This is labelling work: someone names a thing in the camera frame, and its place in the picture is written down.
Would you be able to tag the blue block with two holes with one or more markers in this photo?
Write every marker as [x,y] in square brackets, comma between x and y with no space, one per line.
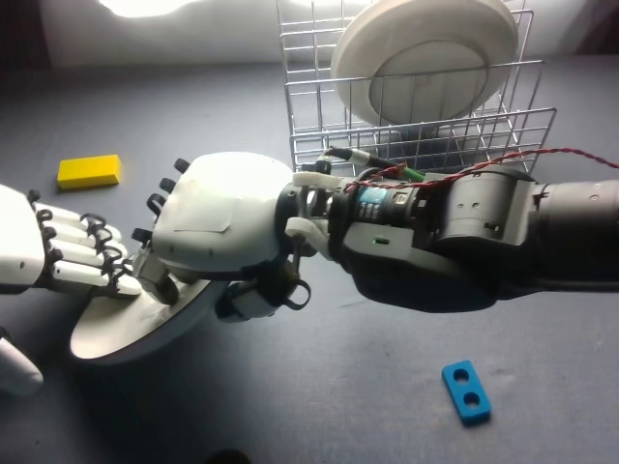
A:
[464,386]

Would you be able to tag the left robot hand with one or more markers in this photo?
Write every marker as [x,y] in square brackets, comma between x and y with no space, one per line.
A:
[14,241]

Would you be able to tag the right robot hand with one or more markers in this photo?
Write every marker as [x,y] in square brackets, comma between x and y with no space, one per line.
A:
[217,217]

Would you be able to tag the yellow block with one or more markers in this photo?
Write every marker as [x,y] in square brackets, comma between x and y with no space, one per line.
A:
[87,173]

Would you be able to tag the white plate with grey outside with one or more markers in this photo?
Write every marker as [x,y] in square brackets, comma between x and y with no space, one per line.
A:
[121,333]

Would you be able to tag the plain white plate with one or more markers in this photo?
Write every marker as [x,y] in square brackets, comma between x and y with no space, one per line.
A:
[401,29]

